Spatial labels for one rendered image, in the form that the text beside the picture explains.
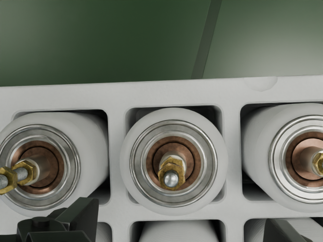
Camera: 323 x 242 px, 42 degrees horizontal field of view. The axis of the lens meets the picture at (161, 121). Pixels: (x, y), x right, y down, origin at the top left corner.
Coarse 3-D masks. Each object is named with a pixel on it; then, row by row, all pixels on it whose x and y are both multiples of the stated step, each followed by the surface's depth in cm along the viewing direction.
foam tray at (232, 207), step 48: (0, 96) 44; (48, 96) 44; (96, 96) 44; (144, 96) 43; (192, 96) 43; (240, 96) 43; (288, 96) 43; (240, 144) 43; (96, 192) 51; (240, 192) 43; (240, 240) 43
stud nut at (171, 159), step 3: (168, 159) 32; (171, 159) 32; (174, 159) 32; (177, 159) 32; (180, 159) 33; (165, 162) 32; (171, 162) 32; (174, 162) 32; (177, 162) 32; (180, 162) 32; (162, 165) 32; (180, 165) 32; (183, 168) 32
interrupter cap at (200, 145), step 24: (168, 120) 36; (144, 144) 36; (168, 144) 36; (192, 144) 36; (144, 168) 36; (192, 168) 36; (216, 168) 36; (144, 192) 36; (168, 192) 36; (192, 192) 36
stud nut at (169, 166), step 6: (168, 162) 29; (162, 168) 29; (168, 168) 28; (174, 168) 28; (180, 168) 28; (162, 174) 29; (180, 174) 28; (162, 180) 29; (180, 180) 28; (162, 186) 29
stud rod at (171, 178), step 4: (168, 172) 28; (172, 172) 27; (176, 172) 28; (164, 176) 27; (168, 176) 27; (172, 176) 27; (176, 176) 27; (164, 180) 27; (168, 180) 27; (172, 180) 27; (176, 180) 27; (168, 184) 27; (172, 184) 27; (176, 184) 27
